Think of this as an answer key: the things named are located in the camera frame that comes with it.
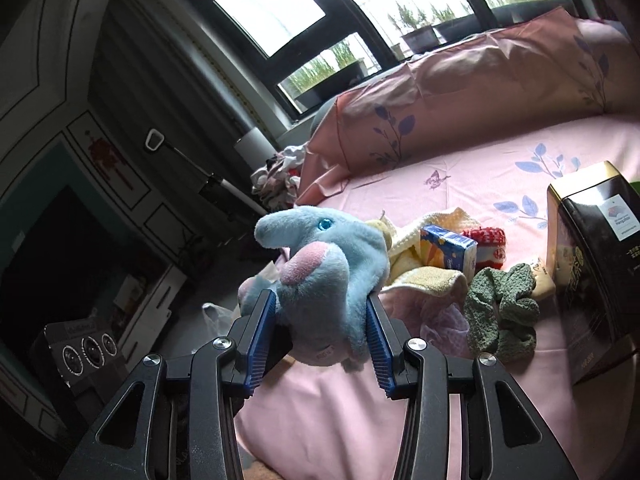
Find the blue tissue pack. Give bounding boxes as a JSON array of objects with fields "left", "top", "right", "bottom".
[{"left": 420, "top": 224, "right": 478, "bottom": 281}]

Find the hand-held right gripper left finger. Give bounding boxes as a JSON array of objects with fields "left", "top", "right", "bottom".
[{"left": 59, "top": 289, "right": 279, "bottom": 480}]

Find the red and white knitted hat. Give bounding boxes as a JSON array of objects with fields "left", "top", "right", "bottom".
[{"left": 460, "top": 226, "right": 507, "bottom": 273}]

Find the clear plastic bag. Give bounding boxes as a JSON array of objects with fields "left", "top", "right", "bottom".
[{"left": 201, "top": 302, "right": 241, "bottom": 338}]

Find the black box with round dials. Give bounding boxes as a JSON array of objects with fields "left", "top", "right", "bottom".
[{"left": 30, "top": 310, "right": 131, "bottom": 401}]

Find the green fuzzy scrunchie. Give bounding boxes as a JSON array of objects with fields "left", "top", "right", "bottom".
[{"left": 462, "top": 262, "right": 541, "bottom": 365}]

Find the black pot with plant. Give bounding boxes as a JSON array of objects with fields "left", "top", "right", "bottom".
[
  {"left": 400, "top": 2, "right": 443, "bottom": 56},
  {"left": 432, "top": 5, "right": 483, "bottom": 43}
]

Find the long-handled cleaning tool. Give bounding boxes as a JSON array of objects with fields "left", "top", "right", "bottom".
[{"left": 145, "top": 129, "right": 268, "bottom": 216}]

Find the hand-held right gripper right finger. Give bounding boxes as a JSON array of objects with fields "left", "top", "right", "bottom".
[{"left": 365, "top": 294, "right": 581, "bottom": 480}]

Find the pink floral pillow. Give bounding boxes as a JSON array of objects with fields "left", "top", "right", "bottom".
[{"left": 296, "top": 7, "right": 636, "bottom": 208}]

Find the blue plush elephant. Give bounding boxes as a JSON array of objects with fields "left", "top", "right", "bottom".
[{"left": 237, "top": 206, "right": 392, "bottom": 373}]

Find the yellow waffle towel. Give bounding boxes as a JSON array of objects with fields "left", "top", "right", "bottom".
[{"left": 364, "top": 206, "right": 483, "bottom": 321}]

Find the black and gold tea tin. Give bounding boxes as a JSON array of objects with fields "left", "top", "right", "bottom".
[{"left": 546, "top": 161, "right": 640, "bottom": 386}]

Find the cream tree-print tissue pack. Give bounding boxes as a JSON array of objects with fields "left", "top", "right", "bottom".
[{"left": 522, "top": 255, "right": 557, "bottom": 301}]

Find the black window frame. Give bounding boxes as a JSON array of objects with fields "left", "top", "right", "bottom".
[{"left": 160, "top": 0, "right": 591, "bottom": 121}]

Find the white cylinder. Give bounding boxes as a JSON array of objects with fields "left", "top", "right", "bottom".
[{"left": 234, "top": 127, "right": 278, "bottom": 171}]

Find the grey curtain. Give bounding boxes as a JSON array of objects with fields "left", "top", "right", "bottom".
[{"left": 90, "top": 0, "right": 261, "bottom": 161}]

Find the red figure sticker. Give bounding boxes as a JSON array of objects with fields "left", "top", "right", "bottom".
[{"left": 82, "top": 132, "right": 128, "bottom": 186}]

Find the pink floral bed sheet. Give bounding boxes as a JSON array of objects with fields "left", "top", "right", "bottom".
[{"left": 234, "top": 115, "right": 640, "bottom": 480}]

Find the pile of clothes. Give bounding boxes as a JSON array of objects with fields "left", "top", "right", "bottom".
[{"left": 250, "top": 144, "right": 308, "bottom": 213}]

